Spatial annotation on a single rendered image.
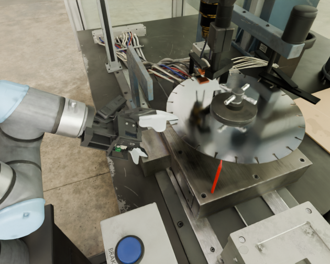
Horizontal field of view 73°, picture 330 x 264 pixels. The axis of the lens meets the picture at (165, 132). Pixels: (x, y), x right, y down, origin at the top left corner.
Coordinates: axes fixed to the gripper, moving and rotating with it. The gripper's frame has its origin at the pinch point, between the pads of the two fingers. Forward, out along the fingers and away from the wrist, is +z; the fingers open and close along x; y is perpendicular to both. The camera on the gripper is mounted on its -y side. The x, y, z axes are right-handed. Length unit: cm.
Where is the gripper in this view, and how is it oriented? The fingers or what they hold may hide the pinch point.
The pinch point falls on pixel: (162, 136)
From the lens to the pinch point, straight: 57.3
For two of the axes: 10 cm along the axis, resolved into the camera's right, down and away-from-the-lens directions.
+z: 8.3, 2.4, 5.0
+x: 5.2, -6.5, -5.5
